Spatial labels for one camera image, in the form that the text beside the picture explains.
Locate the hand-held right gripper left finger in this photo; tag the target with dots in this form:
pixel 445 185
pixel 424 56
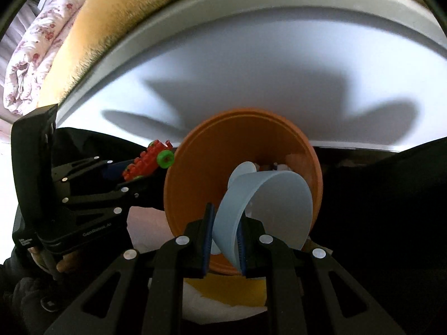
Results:
pixel 209 240

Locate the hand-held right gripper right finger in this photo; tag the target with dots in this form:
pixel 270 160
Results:
pixel 244 253

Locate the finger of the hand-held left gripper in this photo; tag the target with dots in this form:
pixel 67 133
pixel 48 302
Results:
pixel 87 167
pixel 104 195

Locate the red toy car green wheels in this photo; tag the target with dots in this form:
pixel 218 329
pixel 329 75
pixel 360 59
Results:
pixel 146 162

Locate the light blue plastic cup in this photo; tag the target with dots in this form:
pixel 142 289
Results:
pixel 276 209

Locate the orange plastic bucket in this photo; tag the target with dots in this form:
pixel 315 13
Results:
pixel 202 167

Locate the person's left hand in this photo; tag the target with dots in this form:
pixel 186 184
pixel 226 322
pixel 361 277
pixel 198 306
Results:
pixel 68 262

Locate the yellow and white object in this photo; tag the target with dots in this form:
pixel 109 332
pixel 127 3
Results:
pixel 227 290

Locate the crumpled paper scraps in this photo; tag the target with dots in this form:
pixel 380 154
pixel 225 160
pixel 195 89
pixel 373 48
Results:
pixel 276 165

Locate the floral quilt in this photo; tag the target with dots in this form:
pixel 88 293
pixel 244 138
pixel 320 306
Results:
pixel 42 42

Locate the white curtain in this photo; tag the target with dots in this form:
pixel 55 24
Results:
pixel 22 24

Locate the tan bed mat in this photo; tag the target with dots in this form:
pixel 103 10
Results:
pixel 104 24

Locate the black clothing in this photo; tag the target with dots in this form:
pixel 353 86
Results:
pixel 384 216

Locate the white bed frame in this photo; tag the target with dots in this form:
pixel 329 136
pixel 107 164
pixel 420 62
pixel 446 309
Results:
pixel 244 76

